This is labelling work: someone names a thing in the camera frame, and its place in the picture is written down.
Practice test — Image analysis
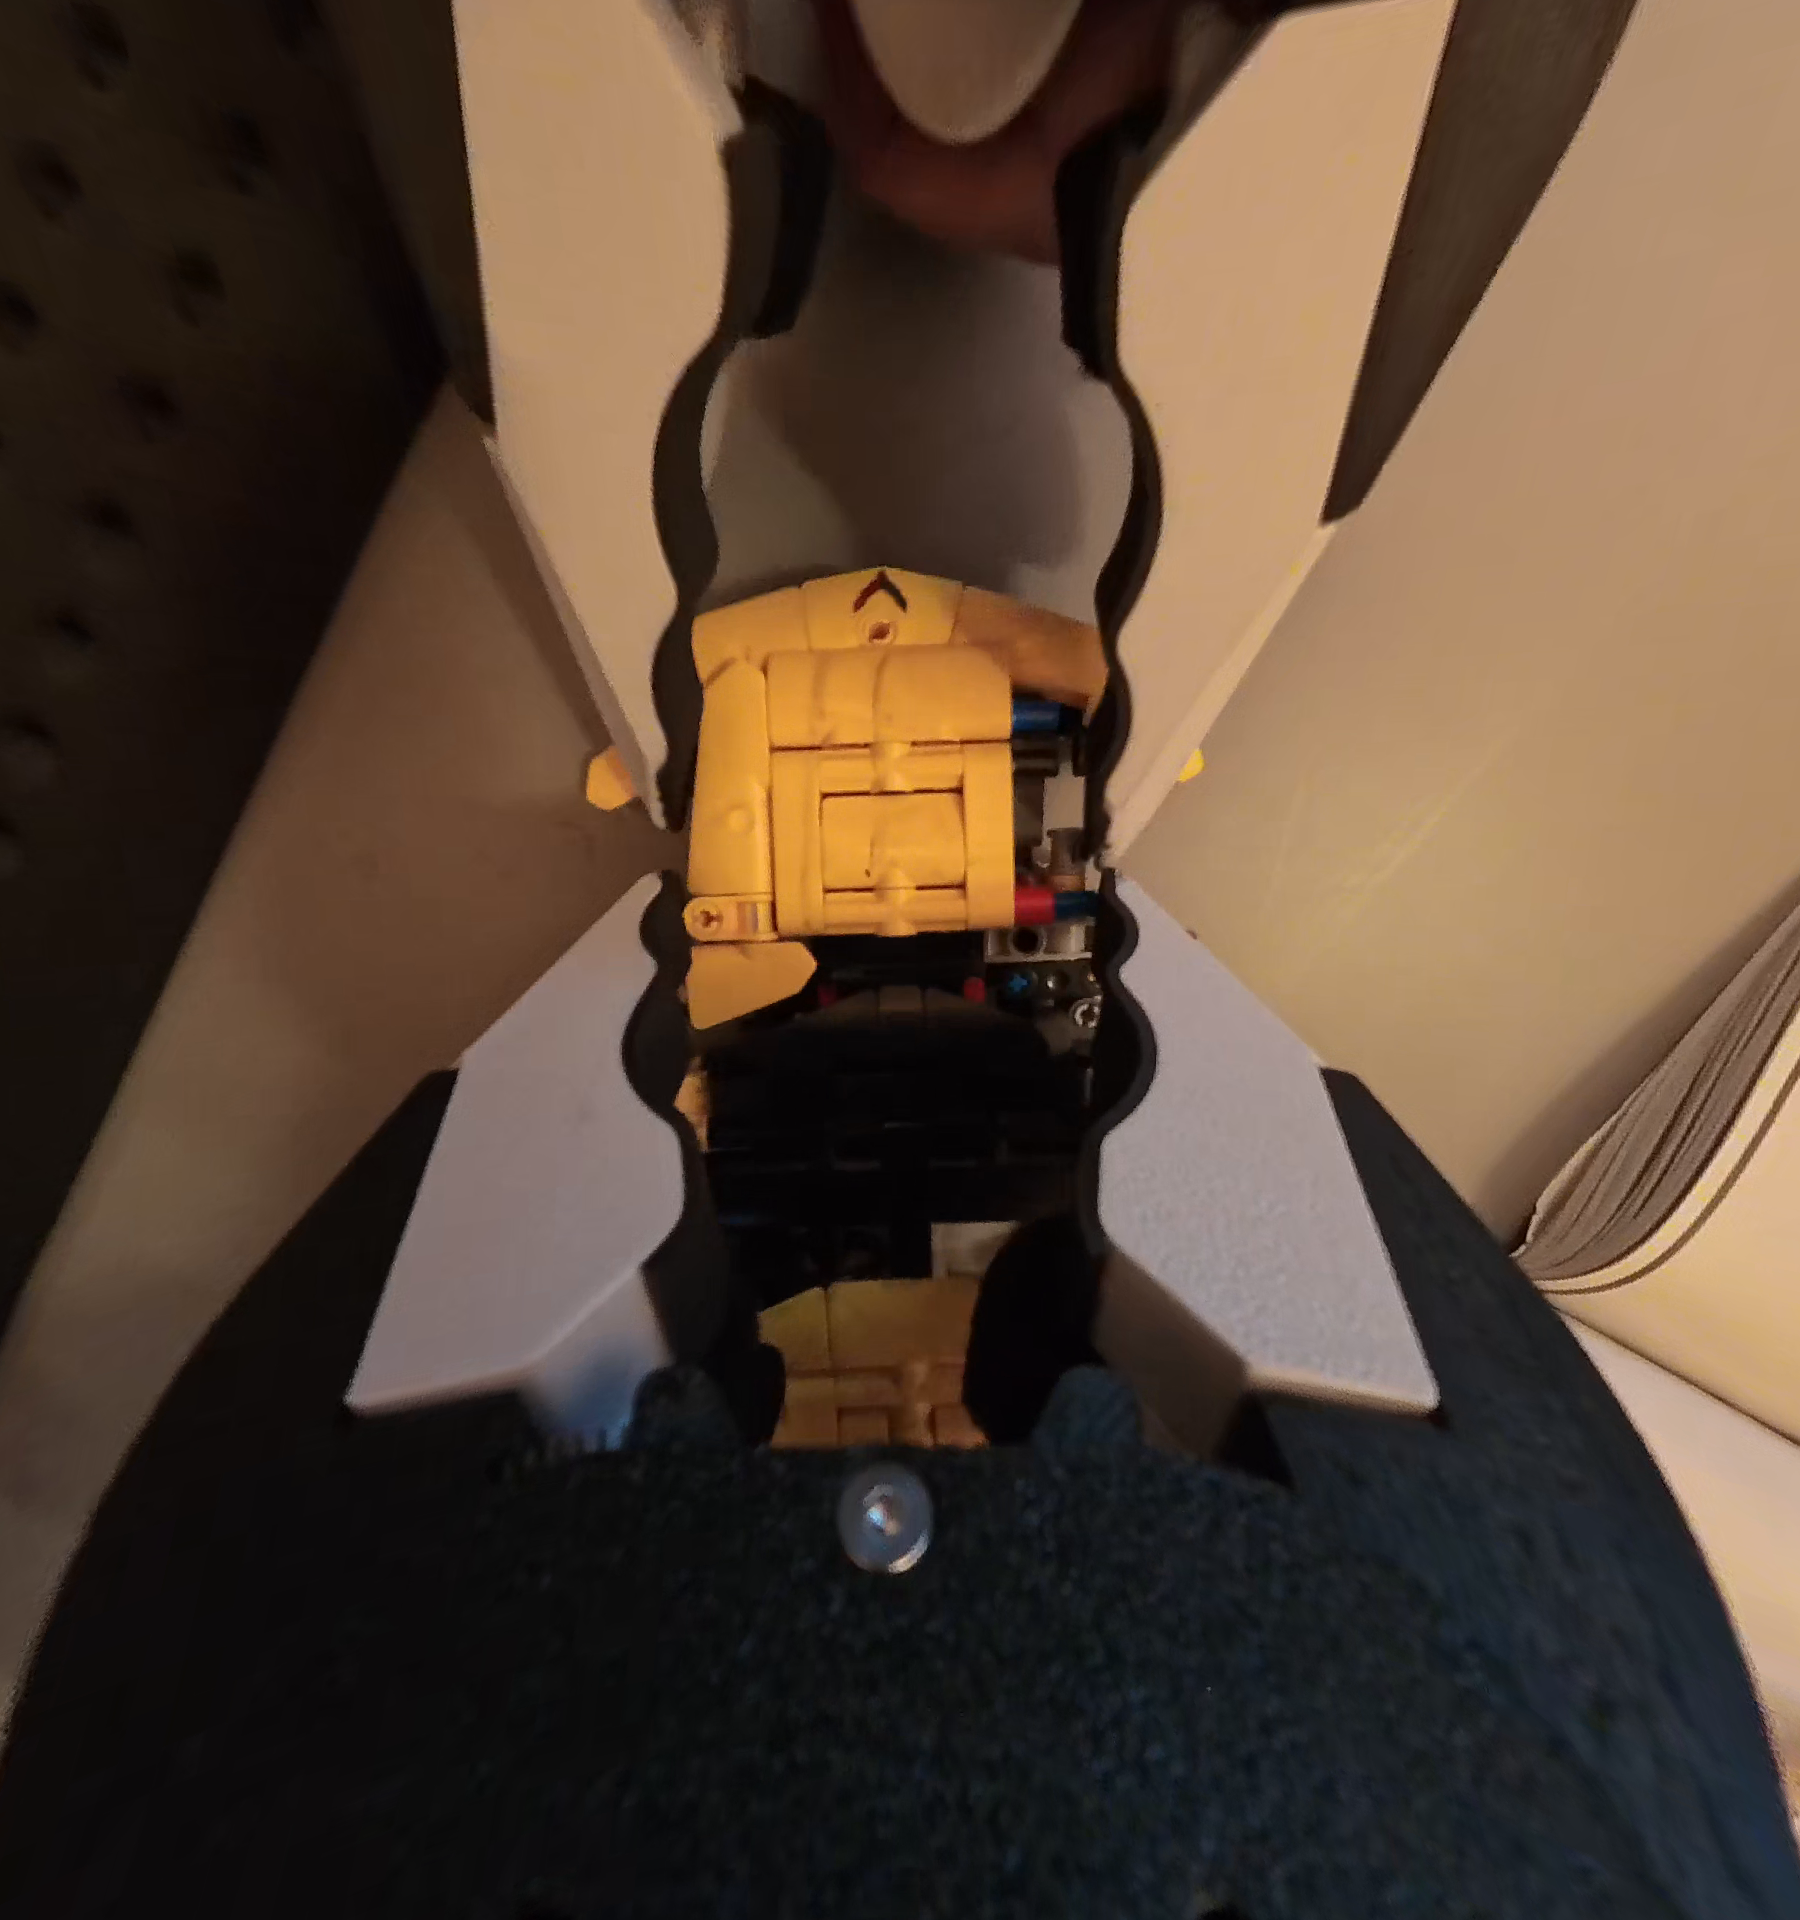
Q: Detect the grey desk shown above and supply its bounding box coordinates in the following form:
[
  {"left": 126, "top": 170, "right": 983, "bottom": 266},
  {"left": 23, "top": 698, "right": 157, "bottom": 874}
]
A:
[{"left": 0, "top": 0, "right": 1800, "bottom": 1920}]

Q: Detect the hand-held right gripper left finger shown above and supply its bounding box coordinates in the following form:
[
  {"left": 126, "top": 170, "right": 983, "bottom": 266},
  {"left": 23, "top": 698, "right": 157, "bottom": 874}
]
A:
[{"left": 342, "top": 876, "right": 762, "bottom": 1454}]

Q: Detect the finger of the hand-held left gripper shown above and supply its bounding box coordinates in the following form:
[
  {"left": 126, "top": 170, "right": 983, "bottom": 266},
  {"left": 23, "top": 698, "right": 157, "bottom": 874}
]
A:
[
  {"left": 451, "top": 0, "right": 846, "bottom": 835},
  {"left": 1056, "top": 0, "right": 1461, "bottom": 864}
]

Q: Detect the yellow brick car model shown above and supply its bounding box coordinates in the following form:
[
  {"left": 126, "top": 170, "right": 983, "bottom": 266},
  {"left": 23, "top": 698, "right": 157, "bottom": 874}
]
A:
[{"left": 585, "top": 565, "right": 1213, "bottom": 1452}]

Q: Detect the open instruction booklet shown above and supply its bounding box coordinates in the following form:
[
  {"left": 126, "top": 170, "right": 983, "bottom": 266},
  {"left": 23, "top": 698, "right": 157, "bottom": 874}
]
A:
[{"left": 1512, "top": 833, "right": 1800, "bottom": 1833}]

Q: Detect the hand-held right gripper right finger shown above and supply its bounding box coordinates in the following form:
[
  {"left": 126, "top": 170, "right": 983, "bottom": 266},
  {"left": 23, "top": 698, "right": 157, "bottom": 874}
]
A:
[{"left": 1077, "top": 874, "right": 1447, "bottom": 1464}]

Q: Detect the person's left hand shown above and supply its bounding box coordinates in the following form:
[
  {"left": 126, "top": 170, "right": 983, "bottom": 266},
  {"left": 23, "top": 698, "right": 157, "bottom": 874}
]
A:
[{"left": 823, "top": 36, "right": 1147, "bottom": 268}]

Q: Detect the black perforated panel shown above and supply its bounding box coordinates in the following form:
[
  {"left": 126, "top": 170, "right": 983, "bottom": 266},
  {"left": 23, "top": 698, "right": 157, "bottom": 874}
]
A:
[{"left": 0, "top": 0, "right": 456, "bottom": 1464}]

